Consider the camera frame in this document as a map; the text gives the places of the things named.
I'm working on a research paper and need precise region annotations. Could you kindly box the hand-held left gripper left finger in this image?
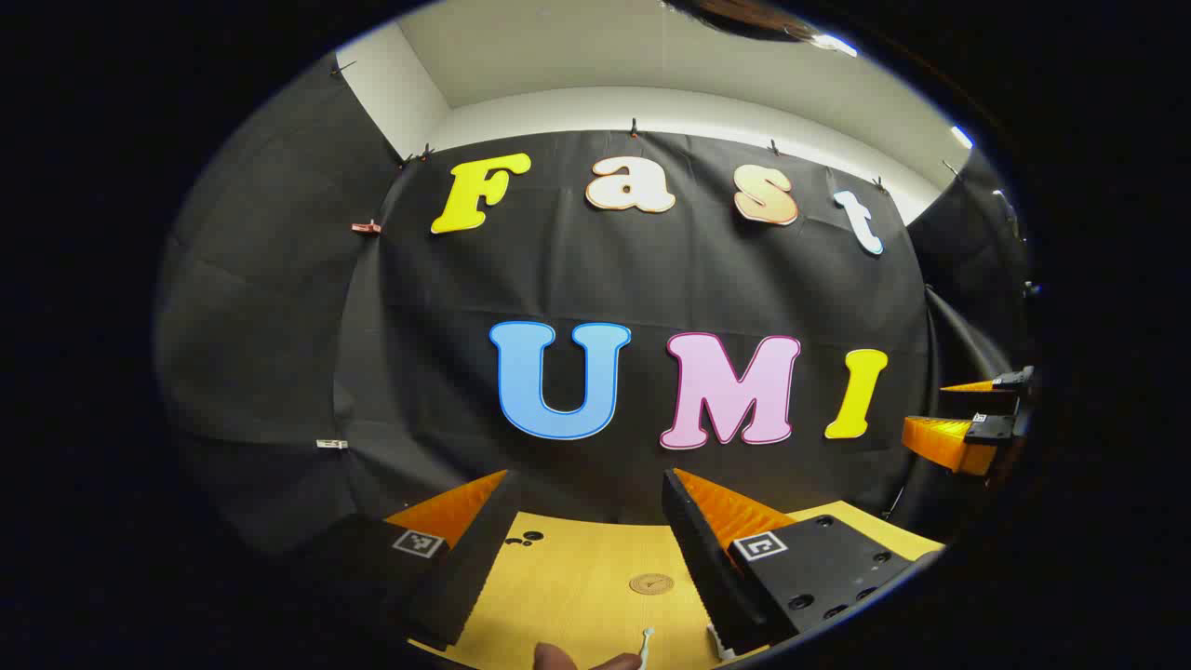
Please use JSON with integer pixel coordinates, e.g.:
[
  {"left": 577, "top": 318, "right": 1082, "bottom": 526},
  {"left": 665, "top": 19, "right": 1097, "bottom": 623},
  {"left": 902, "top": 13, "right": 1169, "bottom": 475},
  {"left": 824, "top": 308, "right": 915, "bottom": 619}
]
[{"left": 279, "top": 470, "right": 522, "bottom": 652}]

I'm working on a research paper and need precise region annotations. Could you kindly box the wooden desktop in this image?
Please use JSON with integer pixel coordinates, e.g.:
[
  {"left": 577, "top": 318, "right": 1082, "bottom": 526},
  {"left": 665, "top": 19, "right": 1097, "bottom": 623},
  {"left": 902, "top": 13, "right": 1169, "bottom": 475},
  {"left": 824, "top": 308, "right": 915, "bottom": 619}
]
[{"left": 409, "top": 501, "right": 945, "bottom": 670}]

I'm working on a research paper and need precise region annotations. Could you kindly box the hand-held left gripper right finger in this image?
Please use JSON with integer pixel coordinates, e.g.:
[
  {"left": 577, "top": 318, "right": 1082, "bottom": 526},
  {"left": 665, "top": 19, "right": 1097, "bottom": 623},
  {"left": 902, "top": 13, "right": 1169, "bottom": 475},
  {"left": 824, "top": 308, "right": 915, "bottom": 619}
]
[{"left": 662, "top": 468, "right": 917, "bottom": 657}]

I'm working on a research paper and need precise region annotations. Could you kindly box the black backdrop cloth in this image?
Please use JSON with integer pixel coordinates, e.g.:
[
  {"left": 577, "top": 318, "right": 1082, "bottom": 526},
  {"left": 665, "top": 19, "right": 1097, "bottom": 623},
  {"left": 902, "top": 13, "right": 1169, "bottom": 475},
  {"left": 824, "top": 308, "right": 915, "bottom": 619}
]
[{"left": 154, "top": 51, "right": 1034, "bottom": 559}]

